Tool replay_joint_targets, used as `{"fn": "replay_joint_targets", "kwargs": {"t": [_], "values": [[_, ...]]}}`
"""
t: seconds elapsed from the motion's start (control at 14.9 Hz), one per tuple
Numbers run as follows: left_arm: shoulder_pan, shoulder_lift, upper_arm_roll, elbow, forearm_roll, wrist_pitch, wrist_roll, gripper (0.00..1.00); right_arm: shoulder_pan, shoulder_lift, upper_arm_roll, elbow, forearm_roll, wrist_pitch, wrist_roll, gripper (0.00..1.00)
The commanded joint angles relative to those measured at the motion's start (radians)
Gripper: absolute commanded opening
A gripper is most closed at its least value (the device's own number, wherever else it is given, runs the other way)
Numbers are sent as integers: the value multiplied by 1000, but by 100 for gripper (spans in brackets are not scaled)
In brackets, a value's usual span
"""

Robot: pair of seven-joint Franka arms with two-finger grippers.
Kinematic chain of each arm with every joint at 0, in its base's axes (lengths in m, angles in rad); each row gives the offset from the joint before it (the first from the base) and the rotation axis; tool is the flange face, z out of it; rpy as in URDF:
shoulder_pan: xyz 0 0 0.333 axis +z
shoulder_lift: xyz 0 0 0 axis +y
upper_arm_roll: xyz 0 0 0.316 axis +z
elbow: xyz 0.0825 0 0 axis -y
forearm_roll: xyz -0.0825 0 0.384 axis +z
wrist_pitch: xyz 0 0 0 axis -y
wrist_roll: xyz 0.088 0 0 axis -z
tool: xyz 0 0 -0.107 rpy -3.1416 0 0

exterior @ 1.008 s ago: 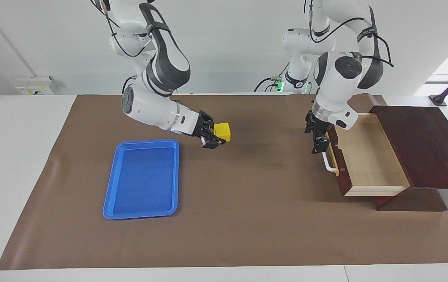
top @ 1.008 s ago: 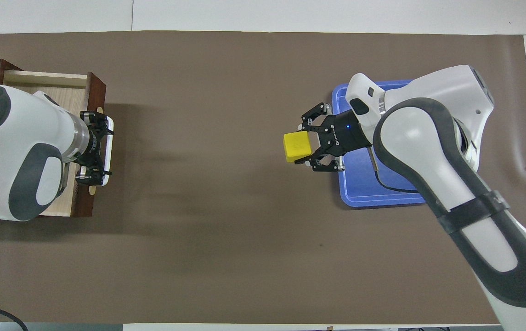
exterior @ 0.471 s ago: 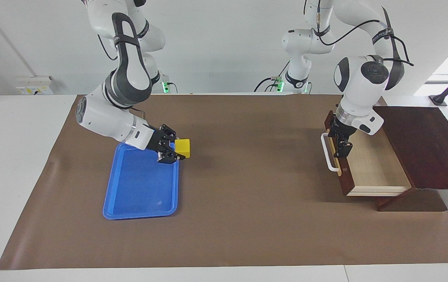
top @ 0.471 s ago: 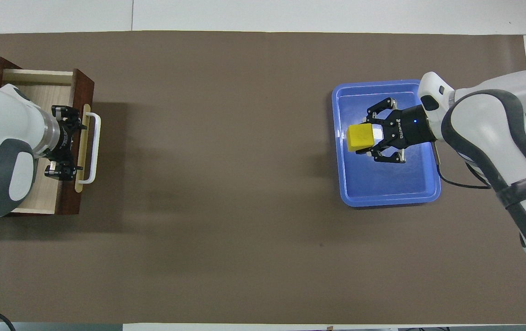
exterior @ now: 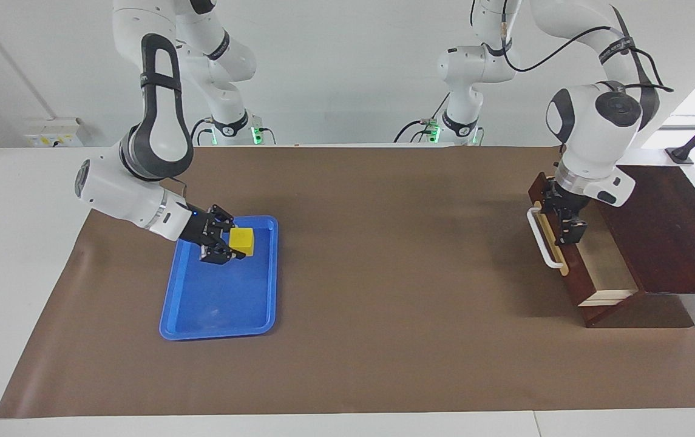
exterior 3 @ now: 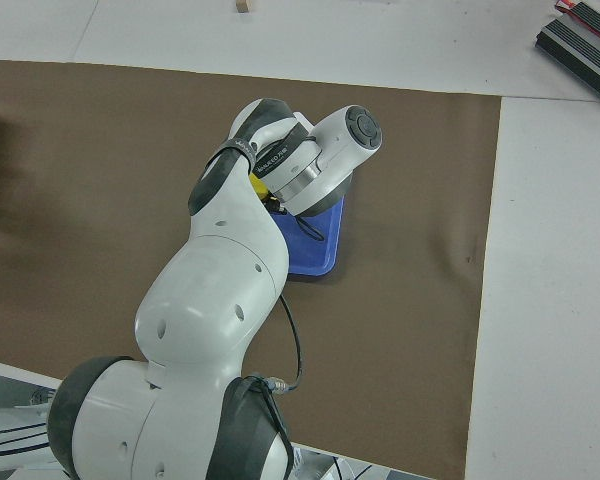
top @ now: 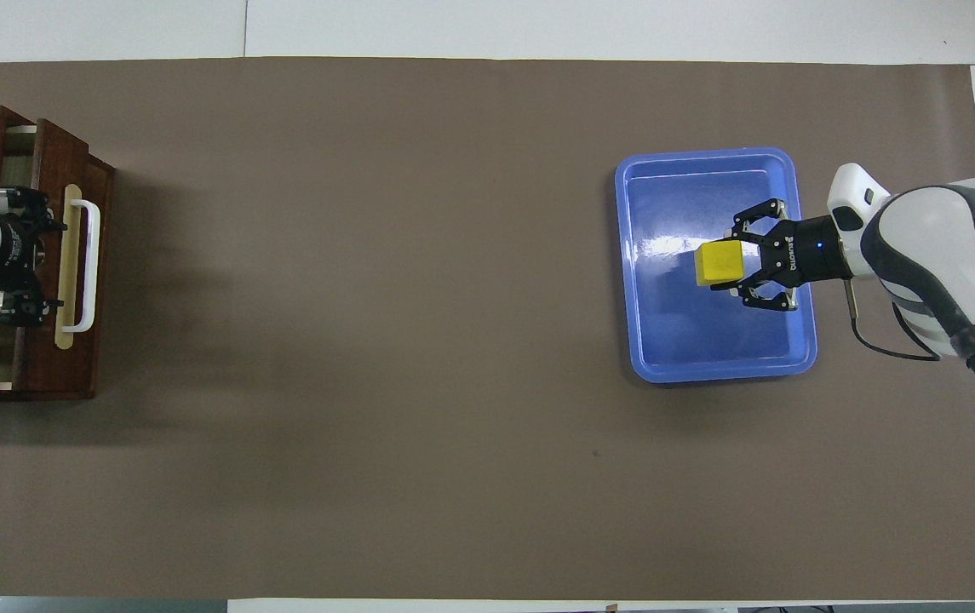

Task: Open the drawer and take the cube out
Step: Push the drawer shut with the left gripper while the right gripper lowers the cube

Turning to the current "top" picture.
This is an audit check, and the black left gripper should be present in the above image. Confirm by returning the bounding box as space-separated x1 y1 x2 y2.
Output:
0 186 68 329

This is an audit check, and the brown paper table mat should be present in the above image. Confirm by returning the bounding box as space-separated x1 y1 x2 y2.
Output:
0 57 975 601

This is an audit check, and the blue plastic tray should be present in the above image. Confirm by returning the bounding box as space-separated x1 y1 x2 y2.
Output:
615 147 818 384

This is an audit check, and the wooden drawer with white handle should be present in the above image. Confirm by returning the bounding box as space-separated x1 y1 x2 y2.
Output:
0 119 116 401

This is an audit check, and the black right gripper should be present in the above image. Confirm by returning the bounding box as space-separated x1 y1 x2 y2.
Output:
710 198 849 311

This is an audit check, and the yellow cube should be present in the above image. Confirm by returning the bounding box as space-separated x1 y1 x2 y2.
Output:
694 239 748 289

